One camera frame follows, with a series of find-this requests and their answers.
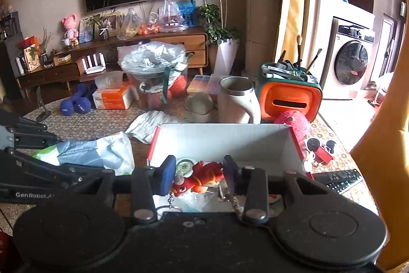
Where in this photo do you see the black phone stand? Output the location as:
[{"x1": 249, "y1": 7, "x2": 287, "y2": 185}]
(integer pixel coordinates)
[{"x1": 35, "y1": 85, "x2": 52, "y2": 122}]

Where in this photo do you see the clear bag of fruit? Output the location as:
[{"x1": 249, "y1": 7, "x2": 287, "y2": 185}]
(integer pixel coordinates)
[{"x1": 116, "y1": 7, "x2": 143, "y2": 41}]

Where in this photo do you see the pink bear doll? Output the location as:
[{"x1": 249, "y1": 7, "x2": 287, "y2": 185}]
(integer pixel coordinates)
[{"x1": 61, "y1": 14, "x2": 80, "y2": 45}]

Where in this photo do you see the wooden photo frame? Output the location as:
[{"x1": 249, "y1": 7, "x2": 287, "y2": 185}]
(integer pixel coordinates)
[{"x1": 95, "y1": 12, "x2": 122, "y2": 39}]

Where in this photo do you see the pink plush toy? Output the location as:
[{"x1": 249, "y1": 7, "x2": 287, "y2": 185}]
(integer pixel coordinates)
[{"x1": 274, "y1": 110, "x2": 311, "y2": 146}]

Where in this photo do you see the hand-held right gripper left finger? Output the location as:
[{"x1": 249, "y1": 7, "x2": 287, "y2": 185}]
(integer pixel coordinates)
[{"x1": 85, "y1": 155, "x2": 177, "y2": 225}]

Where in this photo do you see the white cloth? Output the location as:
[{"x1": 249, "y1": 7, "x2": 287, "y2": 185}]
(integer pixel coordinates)
[{"x1": 124, "y1": 110, "x2": 183, "y2": 145}]

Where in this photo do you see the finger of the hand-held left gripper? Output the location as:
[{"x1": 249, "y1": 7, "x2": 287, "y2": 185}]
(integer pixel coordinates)
[
  {"x1": 0, "y1": 108, "x2": 62, "y2": 149},
  {"x1": 0, "y1": 148, "x2": 116, "y2": 185}
]

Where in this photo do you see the blue dumbbell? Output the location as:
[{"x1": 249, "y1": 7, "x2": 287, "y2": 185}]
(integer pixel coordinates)
[
  {"x1": 59, "y1": 84, "x2": 88, "y2": 117},
  {"x1": 76, "y1": 83, "x2": 97, "y2": 114}
]

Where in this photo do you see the red plush fish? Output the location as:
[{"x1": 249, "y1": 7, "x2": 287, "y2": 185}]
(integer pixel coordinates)
[{"x1": 172, "y1": 160, "x2": 226, "y2": 197}]

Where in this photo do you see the washing machine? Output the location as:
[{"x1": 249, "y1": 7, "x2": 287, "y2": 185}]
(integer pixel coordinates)
[{"x1": 319, "y1": 16, "x2": 377, "y2": 101}]

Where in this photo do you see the yellow giraffe figure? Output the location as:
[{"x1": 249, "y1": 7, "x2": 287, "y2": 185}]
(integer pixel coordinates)
[{"x1": 349, "y1": 0, "x2": 409, "y2": 271}]

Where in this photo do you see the blue white plastic bag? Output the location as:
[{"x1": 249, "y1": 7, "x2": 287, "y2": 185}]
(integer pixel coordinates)
[{"x1": 31, "y1": 131, "x2": 135, "y2": 177}]

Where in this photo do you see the beige mug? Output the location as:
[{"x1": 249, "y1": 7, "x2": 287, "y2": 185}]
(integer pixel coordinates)
[{"x1": 217, "y1": 75, "x2": 263, "y2": 125}]

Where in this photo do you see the green orange storage box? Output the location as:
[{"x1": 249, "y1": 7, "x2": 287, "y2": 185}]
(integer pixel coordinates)
[{"x1": 257, "y1": 62, "x2": 324, "y2": 124}]

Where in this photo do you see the grey round bowl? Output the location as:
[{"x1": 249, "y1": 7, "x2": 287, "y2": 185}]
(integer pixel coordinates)
[{"x1": 184, "y1": 92, "x2": 216, "y2": 124}]

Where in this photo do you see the orange white tissue box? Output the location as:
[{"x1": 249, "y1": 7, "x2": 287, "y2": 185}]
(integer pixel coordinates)
[{"x1": 92, "y1": 70, "x2": 133, "y2": 111}]

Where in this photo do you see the potted green plant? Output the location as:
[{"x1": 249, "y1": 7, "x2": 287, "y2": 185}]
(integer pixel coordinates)
[{"x1": 185, "y1": 0, "x2": 244, "y2": 76}]

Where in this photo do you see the braided rope ring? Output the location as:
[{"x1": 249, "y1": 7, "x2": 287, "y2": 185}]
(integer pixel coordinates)
[{"x1": 223, "y1": 186, "x2": 244, "y2": 216}]

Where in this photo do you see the red black toy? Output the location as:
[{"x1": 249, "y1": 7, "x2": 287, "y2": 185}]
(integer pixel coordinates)
[{"x1": 306, "y1": 138, "x2": 337, "y2": 169}]

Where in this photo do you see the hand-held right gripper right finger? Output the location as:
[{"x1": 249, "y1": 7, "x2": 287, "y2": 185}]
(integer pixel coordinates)
[{"x1": 223, "y1": 155, "x2": 323, "y2": 225}]

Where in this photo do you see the clear compartment box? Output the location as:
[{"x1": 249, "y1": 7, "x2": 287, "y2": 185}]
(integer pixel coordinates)
[{"x1": 186, "y1": 74, "x2": 225, "y2": 95}]

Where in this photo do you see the red white cardboard box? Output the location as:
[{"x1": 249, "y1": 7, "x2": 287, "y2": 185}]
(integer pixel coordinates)
[{"x1": 146, "y1": 123, "x2": 316, "y2": 216}]

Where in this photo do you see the round metal tin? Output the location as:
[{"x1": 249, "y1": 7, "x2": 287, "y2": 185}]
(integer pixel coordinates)
[{"x1": 175, "y1": 158, "x2": 194, "y2": 177}]

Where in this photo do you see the clear bag with red fruit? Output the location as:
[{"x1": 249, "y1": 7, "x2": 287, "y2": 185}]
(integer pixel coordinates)
[{"x1": 158, "y1": 0, "x2": 190, "y2": 34}]

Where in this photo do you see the black remote control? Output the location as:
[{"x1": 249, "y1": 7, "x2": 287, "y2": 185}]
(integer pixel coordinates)
[{"x1": 312, "y1": 167, "x2": 365, "y2": 196}]

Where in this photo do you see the white router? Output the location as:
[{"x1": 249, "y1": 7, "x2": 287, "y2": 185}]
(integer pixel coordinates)
[{"x1": 81, "y1": 52, "x2": 107, "y2": 75}]

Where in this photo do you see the wooden television cabinet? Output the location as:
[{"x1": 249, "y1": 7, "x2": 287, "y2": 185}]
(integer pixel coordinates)
[{"x1": 15, "y1": 25, "x2": 210, "y2": 98}]

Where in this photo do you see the plastic-covered bowl stack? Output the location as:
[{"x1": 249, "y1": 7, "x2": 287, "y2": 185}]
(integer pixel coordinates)
[{"x1": 117, "y1": 41, "x2": 193, "y2": 111}]

